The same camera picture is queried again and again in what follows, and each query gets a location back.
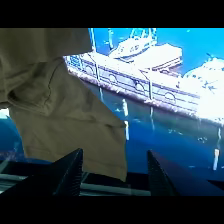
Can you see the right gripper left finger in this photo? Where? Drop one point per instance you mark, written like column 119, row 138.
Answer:
column 65, row 176

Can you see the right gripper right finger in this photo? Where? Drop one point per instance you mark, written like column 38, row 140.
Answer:
column 170, row 181

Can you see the brown T-shirt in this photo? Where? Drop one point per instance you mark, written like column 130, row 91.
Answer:
column 56, row 110

